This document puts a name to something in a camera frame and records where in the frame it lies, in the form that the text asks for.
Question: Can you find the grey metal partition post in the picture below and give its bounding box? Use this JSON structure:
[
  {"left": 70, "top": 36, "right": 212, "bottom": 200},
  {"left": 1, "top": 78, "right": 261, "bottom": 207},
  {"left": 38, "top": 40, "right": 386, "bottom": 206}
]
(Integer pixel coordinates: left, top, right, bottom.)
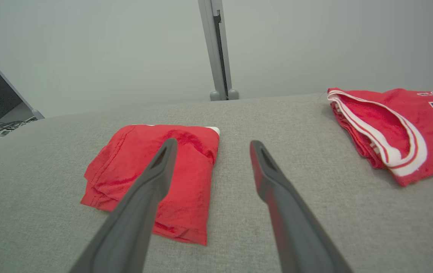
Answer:
[{"left": 198, "top": 0, "right": 240, "bottom": 101}]

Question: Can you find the red garment with white bands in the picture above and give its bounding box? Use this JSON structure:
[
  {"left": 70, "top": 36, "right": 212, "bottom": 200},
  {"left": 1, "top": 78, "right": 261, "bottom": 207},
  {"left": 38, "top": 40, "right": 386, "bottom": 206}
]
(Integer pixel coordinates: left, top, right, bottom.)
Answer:
[{"left": 81, "top": 124, "right": 221, "bottom": 246}]

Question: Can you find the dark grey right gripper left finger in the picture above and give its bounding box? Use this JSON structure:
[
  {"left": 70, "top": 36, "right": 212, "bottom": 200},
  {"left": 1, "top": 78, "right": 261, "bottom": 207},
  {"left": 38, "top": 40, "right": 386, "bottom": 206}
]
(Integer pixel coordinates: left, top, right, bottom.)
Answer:
[{"left": 69, "top": 138, "right": 179, "bottom": 273}]

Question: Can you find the red white numbered jersey shirt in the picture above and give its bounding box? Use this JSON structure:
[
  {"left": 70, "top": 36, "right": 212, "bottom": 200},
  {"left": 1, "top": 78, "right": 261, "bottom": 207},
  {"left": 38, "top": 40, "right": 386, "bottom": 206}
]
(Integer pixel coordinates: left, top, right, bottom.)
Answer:
[{"left": 326, "top": 88, "right": 433, "bottom": 187}]

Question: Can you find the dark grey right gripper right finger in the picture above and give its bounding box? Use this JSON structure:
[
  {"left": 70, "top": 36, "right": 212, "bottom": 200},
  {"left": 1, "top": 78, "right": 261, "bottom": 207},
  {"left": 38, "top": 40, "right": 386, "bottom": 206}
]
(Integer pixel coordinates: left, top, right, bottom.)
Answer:
[{"left": 249, "top": 140, "right": 353, "bottom": 273}]

